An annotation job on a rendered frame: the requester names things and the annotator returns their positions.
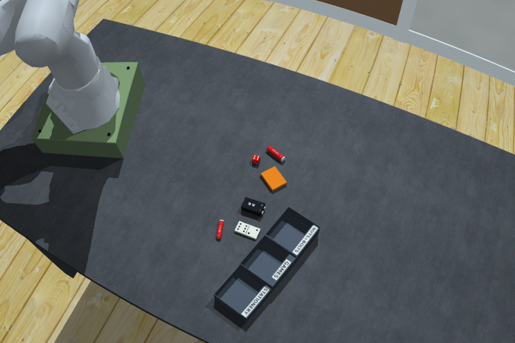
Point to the dark grey three-compartment bin rack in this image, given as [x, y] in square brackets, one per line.
[266, 265]

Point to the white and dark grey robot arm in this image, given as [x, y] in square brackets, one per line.
[83, 93]

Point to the white domino tile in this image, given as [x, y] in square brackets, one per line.
[247, 230]

